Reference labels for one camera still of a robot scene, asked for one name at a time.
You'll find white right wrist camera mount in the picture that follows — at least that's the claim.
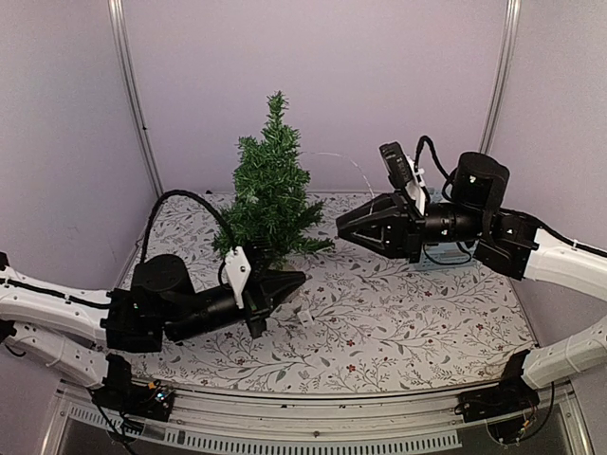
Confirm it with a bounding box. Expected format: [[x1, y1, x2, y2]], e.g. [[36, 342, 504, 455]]
[[378, 142, 431, 215]]

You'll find thin fairy light string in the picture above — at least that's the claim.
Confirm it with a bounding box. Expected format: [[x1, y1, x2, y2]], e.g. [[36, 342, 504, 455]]
[[298, 151, 380, 214]]

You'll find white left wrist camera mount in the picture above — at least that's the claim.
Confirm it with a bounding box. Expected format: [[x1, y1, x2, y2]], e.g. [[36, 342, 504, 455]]
[[224, 246, 251, 310]]

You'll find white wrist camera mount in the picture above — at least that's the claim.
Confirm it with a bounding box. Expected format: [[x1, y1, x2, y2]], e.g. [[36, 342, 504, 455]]
[[378, 142, 431, 215], [224, 246, 251, 310]]

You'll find left aluminium corner post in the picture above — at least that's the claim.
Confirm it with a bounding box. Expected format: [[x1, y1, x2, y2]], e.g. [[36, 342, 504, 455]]
[[107, 0, 164, 197]]

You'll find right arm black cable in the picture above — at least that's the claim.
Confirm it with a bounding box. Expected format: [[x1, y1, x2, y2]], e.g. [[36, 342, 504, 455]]
[[414, 135, 475, 266]]

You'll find white light string battery box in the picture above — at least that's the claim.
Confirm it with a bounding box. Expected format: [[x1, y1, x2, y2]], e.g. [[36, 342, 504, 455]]
[[297, 310, 314, 327]]

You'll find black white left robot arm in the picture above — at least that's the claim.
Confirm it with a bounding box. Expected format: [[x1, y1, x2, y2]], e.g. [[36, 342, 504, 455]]
[[1, 249, 306, 411]]

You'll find small green christmas tree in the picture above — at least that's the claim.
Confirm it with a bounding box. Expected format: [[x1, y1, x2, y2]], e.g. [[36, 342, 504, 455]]
[[212, 91, 334, 266]]

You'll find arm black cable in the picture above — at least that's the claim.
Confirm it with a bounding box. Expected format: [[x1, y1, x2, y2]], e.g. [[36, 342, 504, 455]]
[[135, 189, 238, 266], [414, 135, 475, 266]]

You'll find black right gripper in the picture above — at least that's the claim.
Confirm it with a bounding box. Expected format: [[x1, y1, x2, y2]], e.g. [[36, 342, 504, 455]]
[[336, 191, 487, 264]]

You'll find right aluminium corner post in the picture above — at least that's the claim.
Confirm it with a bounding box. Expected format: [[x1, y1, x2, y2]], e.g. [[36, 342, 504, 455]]
[[479, 0, 522, 155]]

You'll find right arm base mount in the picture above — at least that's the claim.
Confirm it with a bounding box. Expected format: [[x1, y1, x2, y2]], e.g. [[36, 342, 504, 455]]
[[453, 349, 556, 447]]

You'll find floral patterned table mat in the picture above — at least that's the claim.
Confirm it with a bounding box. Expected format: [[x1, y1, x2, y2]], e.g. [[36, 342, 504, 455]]
[[94, 191, 535, 394]]

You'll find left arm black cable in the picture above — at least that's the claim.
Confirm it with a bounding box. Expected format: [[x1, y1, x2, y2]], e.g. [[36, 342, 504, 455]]
[[135, 189, 238, 266]]

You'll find front aluminium rail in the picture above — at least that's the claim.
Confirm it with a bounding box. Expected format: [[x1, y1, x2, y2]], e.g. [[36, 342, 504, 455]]
[[40, 382, 595, 454]]

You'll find wooden tree stump base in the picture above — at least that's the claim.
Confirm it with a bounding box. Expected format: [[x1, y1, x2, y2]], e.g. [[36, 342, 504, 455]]
[[279, 267, 309, 304]]

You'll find aluminium corner post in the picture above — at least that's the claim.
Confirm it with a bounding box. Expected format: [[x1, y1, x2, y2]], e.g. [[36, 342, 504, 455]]
[[107, 0, 164, 197], [479, 0, 522, 155]]

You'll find light blue plastic basket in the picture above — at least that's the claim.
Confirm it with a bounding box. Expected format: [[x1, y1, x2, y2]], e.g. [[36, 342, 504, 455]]
[[416, 187, 478, 271]]

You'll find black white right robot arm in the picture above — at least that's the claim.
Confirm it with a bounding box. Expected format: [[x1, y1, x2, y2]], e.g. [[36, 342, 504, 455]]
[[336, 150, 606, 300]]

